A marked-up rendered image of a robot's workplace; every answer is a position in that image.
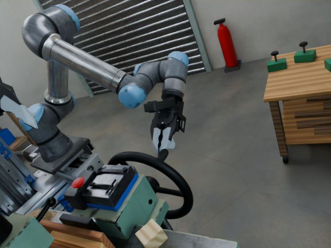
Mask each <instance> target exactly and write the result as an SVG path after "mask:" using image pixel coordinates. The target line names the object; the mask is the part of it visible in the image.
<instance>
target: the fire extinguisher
mask: <svg viewBox="0 0 331 248"><path fill-rule="evenodd" d="M224 22H225V18H223V19H220V20H216V21H214V25H217V24H219V25H220V27H219V28H218V38H219V42H220V45H221V49H222V52H223V56H224V59H225V63H226V65H225V68H224V72H225V73H227V72H232V71H237V70H240V67H241V60H237V58H236V54H235V50H234V46H233V42H232V37H231V34H230V31H229V29H228V28H227V26H223V23H224Z"/></svg>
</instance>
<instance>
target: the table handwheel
mask: <svg viewBox="0 0 331 248"><path fill-rule="evenodd" d="M126 161H134V162H139V163H143V164H146V165H148V166H151V167H153V168H155V169H157V170H159V171H160V172H162V173H163V174H165V175H166V176H167V177H169V178H170V179H171V180H172V181H173V182H174V183H175V184H176V185H177V187H178V188H179V189H180V190H174V189H169V188H164V187H160V185H159V183H158V181H157V180H156V179H155V178H153V177H151V176H146V179H147V180H148V182H149V184H150V186H151V187H152V189H153V191H154V192H155V194H156V193H157V192H158V193H165V194H170V195H175V196H180V197H183V198H184V203H183V206H182V207H181V208H179V209H177V210H168V211H167V213H166V215H165V217H166V219H178V218H182V217H184V216H186V215H187V214H188V213H189V212H190V211H191V209H192V207H193V202H194V199H193V194H192V191H191V189H190V187H189V185H188V183H187V182H186V181H185V179H184V178H183V177H182V176H181V175H180V174H179V173H178V172H177V171H176V170H175V169H174V168H172V167H171V166H170V165H168V164H167V163H165V162H164V161H162V160H160V159H158V158H156V157H154V156H151V155H148V154H145V153H140V152H121V153H118V154H116V155H114V156H113V157H112V158H111V159H110V160H109V162H108V164H107V165H118V164H121V165H128V164H127V163H126Z"/></svg>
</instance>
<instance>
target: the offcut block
mask: <svg viewBox="0 0 331 248"><path fill-rule="evenodd" d="M135 235H136V237H137V238H138V239H139V241H140V242H141V243H142V245H143V246H144V247H145V248H158V247H159V246H160V245H161V244H162V243H164V242H165V241H166V240H167V239H168V237H167V236H166V234H165V232H164V231H163V229H162V228H161V227H160V226H159V225H158V224H157V223H156V222H155V221H154V220H153V219H151V220H150V221H149V222H147V223H146V224H145V225H144V226H143V227H142V228H141V229H140V230H139V231H137V232H136V233H135Z"/></svg>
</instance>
